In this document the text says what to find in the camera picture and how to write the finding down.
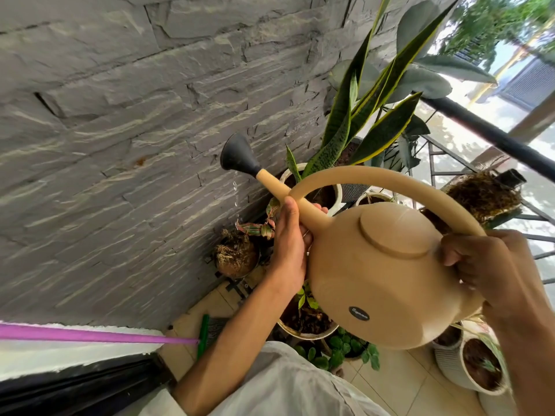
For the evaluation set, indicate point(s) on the person's left forearm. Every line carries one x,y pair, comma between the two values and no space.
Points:
236,342

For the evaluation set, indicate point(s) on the small white plant pot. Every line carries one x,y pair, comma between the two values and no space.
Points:
375,197

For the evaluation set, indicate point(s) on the person's right hand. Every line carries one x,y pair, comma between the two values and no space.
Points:
498,272

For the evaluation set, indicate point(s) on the snake plant with yellow-edged leaves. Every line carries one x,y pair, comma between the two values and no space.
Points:
342,121

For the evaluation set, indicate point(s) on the rubber plant with broad leaves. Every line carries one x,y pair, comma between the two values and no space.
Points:
427,77

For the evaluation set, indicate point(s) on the white round plant pot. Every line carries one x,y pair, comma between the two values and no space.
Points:
331,194

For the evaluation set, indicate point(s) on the black metal railing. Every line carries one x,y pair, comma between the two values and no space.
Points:
485,127

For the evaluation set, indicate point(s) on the white ribbed plant pot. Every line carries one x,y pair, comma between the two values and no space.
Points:
446,344

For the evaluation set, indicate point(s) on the person's right forearm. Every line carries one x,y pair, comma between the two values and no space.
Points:
529,355

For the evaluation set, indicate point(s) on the person's left hand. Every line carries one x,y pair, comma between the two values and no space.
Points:
286,251

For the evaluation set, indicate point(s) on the green tree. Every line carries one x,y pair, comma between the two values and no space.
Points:
490,21

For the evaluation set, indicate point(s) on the black woven plant pot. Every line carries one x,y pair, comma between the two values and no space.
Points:
354,191

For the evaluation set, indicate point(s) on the brown pot with dry roots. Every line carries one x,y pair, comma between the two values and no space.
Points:
236,257

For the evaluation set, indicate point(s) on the white pot with small seedling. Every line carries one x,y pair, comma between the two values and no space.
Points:
305,322

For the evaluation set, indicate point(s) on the person's white shirt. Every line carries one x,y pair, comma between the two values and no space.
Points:
277,385

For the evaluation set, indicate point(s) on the coconut husk hanging planter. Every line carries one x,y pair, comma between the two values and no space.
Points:
483,197

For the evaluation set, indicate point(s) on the small green round-leaf plant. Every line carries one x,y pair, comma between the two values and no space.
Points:
342,348

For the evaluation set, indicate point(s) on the red and green leafy plant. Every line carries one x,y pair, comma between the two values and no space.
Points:
256,228

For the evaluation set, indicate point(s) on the beige plastic watering can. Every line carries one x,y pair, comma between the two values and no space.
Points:
390,277

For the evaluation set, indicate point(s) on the white glossy pot with soil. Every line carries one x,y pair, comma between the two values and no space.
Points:
481,366

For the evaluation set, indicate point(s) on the black door frame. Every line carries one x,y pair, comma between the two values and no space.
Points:
82,387

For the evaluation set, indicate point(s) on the person's right fingers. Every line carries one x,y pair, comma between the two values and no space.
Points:
466,255

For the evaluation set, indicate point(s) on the person's left thumb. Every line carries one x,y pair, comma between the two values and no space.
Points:
290,216

